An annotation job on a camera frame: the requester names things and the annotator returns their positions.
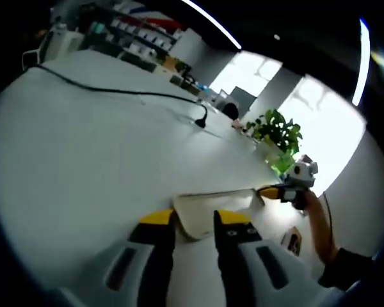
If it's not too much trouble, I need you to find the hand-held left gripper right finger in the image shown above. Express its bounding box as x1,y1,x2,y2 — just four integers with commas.
212,209,313,307

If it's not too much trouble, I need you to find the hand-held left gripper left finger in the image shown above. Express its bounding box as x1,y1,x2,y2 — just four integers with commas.
59,209,177,307

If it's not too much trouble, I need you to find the beige cutlery case tray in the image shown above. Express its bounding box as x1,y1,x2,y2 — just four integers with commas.
172,188,266,241

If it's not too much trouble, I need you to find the green plastic bottle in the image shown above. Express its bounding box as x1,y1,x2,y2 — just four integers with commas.
267,148,297,175

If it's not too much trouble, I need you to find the small brown and white card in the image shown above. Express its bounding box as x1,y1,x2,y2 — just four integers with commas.
280,226,304,256

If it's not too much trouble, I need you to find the green potted plant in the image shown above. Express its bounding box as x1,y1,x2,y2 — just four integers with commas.
245,109,304,155

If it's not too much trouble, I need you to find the black office chair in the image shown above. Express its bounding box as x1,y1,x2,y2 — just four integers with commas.
221,102,240,118

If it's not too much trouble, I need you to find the curved ceiling light strip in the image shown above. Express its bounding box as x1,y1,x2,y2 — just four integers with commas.
351,17,371,107

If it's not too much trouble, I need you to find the long ceiling light strip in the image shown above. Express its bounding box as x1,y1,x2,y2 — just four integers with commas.
184,0,243,51

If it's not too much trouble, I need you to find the storage shelf with white boxes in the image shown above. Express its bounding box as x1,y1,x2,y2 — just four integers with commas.
79,2,184,67

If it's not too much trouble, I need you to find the white office chair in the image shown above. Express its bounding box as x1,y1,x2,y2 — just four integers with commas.
21,31,54,70

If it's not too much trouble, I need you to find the thin gripper cable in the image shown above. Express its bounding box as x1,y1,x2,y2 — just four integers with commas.
321,191,337,247

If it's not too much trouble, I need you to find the black power cable with plug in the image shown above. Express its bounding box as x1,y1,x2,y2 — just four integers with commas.
34,62,209,129

